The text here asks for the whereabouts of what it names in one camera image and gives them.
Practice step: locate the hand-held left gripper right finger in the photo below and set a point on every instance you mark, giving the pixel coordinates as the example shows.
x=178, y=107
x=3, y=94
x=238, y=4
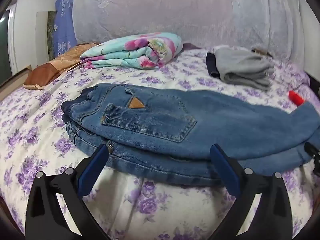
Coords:
x=225, y=170

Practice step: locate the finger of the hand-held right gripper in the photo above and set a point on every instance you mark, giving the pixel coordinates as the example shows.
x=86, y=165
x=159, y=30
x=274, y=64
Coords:
x=313, y=155

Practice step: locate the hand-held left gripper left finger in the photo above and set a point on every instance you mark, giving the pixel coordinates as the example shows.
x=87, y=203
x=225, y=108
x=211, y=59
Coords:
x=92, y=170

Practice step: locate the blue denim pants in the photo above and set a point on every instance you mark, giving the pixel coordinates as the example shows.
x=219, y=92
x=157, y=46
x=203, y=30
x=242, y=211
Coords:
x=162, y=120

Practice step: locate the red plastic object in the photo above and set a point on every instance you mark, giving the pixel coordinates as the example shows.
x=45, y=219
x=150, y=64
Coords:
x=296, y=98

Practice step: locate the purple floral bed sheet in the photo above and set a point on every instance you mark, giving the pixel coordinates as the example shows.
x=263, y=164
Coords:
x=37, y=130

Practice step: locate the folded grey garment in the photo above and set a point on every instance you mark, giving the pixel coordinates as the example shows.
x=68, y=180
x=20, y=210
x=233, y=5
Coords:
x=240, y=67

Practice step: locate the folded navy garment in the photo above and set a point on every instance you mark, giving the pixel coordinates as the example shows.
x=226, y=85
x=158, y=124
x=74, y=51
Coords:
x=212, y=65

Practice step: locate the brown satin pillow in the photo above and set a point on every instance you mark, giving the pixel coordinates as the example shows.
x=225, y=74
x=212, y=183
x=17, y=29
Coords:
x=57, y=62

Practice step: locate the brown patterned cloth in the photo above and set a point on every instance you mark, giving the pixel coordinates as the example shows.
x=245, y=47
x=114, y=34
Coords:
x=261, y=51

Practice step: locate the folded floral blanket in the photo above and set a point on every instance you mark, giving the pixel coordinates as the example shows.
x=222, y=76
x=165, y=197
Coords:
x=130, y=52

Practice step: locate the blue printed cloth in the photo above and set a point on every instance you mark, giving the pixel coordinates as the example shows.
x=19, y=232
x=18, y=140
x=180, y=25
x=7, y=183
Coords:
x=62, y=25

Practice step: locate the window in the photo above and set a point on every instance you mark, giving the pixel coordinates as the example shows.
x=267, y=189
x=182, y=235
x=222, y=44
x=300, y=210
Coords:
x=5, y=50

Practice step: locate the large lavender quilt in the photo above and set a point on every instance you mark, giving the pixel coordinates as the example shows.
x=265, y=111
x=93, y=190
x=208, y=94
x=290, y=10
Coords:
x=175, y=10

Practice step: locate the wooden bed frame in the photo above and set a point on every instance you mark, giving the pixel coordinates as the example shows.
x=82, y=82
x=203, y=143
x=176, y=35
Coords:
x=15, y=77

